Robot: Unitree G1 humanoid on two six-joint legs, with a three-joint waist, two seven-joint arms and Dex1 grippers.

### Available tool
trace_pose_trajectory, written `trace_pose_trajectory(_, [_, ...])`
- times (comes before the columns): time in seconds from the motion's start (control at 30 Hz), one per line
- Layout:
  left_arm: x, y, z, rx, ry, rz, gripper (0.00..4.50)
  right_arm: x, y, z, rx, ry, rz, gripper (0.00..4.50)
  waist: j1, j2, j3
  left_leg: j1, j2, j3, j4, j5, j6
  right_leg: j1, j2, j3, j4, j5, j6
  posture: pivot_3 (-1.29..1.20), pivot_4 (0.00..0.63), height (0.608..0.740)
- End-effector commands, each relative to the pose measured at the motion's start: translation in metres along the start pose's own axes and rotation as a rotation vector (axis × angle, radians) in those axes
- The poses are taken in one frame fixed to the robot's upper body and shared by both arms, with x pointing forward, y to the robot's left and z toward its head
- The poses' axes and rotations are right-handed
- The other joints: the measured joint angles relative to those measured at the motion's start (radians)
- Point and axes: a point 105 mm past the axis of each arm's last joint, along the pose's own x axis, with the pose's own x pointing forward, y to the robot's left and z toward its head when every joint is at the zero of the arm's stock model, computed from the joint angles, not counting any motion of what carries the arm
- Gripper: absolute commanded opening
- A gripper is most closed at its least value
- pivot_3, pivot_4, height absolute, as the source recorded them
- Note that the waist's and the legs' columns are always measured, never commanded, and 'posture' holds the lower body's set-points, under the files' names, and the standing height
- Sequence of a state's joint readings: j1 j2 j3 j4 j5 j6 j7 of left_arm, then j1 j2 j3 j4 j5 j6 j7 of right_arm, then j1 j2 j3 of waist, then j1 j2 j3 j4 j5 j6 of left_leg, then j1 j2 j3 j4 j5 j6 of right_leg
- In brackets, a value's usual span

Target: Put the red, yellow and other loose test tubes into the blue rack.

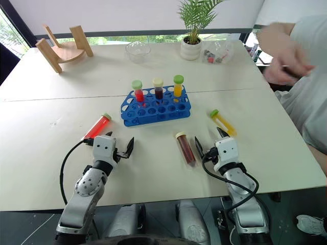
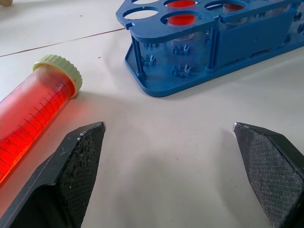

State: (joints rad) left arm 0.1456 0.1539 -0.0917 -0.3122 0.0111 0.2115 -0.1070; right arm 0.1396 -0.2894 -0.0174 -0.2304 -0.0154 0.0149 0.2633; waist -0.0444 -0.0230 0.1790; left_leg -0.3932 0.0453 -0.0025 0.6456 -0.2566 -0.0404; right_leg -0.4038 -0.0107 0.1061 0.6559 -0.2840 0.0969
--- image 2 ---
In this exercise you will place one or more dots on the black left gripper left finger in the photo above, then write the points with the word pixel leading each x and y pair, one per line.
pixel 59 180

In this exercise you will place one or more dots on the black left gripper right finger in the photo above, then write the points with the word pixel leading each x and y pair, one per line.
pixel 268 166

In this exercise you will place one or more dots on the blue tube rack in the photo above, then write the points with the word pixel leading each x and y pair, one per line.
pixel 213 45

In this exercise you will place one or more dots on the beige object at table edge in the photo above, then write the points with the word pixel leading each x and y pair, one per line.
pixel 6 2

